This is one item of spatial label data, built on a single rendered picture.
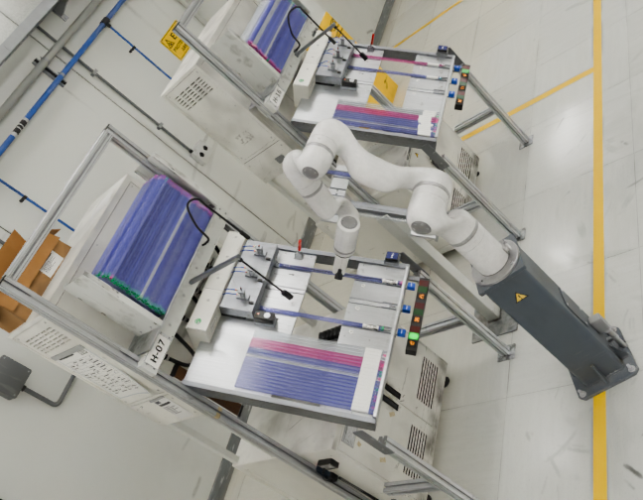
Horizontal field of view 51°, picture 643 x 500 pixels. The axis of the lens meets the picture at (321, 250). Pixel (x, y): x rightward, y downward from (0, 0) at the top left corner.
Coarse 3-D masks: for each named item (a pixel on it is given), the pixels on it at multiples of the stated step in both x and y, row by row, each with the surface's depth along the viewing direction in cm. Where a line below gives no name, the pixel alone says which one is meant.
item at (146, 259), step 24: (144, 192) 253; (168, 192) 256; (144, 216) 245; (168, 216) 252; (120, 240) 238; (144, 240) 241; (168, 240) 249; (192, 240) 256; (96, 264) 239; (120, 264) 232; (144, 264) 238; (168, 264) 245; (120, 288) 232; (144, 288) 235; (168, 288) 242
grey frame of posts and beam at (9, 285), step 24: (120, 144) 257; (144, 168) 264; (216, 216) 272; (216, 240) 268; (192, 264) 256; (0, 288) 210; (24, 288) 213; (192, 288) 253; (312, 288) 300; (432, 288) 277; (48, 312) 215; (456, 312) 286; (480, 336) 295; (168, 384) 236; (216, 408) 246; (240, 432) 251; (288, 456) 261; (408, 456) 236; (432, 480) 241
